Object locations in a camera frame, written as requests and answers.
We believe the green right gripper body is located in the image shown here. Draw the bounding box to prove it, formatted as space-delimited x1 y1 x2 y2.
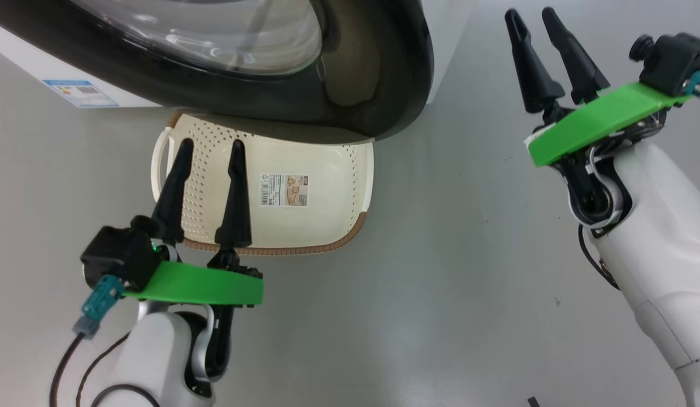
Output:
524 83 693 168

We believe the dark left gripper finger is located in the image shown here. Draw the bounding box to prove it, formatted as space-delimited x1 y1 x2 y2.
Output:
214 140 253 248
151 138 195 246

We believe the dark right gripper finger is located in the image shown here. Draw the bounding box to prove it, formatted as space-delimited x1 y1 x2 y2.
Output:
542 7 611 105
505 8 566 114

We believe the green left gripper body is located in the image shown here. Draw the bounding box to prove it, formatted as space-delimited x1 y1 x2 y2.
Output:
123 249 264 309

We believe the black round glass washer door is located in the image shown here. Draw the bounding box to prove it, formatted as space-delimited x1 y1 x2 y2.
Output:
0 0 435 145

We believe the basket product label sticker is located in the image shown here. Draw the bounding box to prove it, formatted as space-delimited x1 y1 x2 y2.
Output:
259 173 310 207

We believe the cream perforated laundry basket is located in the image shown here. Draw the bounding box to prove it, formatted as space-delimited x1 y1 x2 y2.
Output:
151 113 375 257

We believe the white front-load washing machine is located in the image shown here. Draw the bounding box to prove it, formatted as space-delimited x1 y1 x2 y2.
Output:
0 0 475 109

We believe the blue energy label sticker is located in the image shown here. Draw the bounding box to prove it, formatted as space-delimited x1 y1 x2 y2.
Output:
43 79 120 109

